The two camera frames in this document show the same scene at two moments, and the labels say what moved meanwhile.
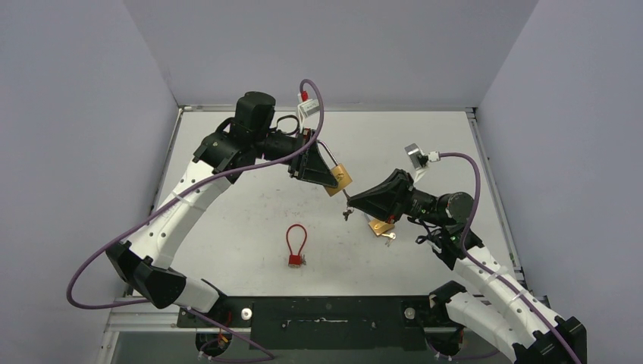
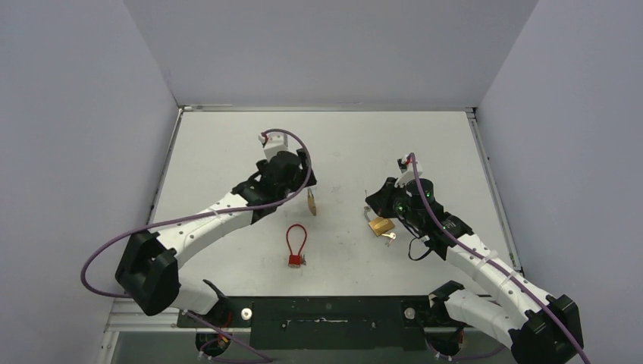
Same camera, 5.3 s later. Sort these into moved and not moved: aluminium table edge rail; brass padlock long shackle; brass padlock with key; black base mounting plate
Moved: brass padlock long shackle
Not moved: brass padlock with key; aluminium table edge rail; black base mounting plate
